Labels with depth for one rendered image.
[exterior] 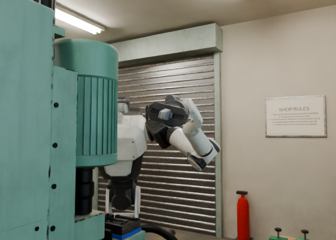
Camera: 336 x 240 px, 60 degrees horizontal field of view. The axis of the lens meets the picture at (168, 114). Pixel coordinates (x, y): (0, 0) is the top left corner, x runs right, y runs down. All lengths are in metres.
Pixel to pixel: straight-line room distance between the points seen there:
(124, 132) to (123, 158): 0.13
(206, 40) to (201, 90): 0.65
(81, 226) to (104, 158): 0.17
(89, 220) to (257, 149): 3.06
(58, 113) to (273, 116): 3.17
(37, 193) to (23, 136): 0.11
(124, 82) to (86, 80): 3.89
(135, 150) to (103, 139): 0.64
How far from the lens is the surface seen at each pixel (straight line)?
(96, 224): 0.82
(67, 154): 0.67
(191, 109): 1.02
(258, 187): 3.74
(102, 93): 0.74
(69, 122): 0.67
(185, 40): 3.89
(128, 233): 0.98
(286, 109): 3.63
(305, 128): 3.60
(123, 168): 1.42
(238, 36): 3.95
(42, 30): 0.61
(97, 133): 0.72
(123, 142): 1.34
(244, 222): 3.71
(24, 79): 0.57
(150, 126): 1.37
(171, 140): 1.32
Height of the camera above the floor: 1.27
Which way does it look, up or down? 4 degrees up
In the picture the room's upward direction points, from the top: straight up
